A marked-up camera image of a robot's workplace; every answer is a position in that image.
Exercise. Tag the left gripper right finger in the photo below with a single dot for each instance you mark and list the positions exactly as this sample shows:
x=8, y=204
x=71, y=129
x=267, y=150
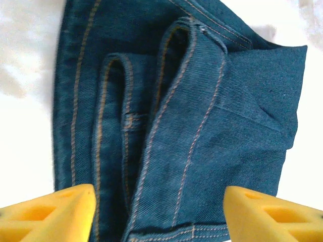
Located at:
x=272, y=219

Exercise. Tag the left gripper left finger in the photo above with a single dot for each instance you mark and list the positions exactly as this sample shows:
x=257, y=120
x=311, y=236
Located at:
x=45, y=216

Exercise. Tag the blue denim jeans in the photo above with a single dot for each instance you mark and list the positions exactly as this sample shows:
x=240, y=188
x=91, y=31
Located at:
x=202, y=126

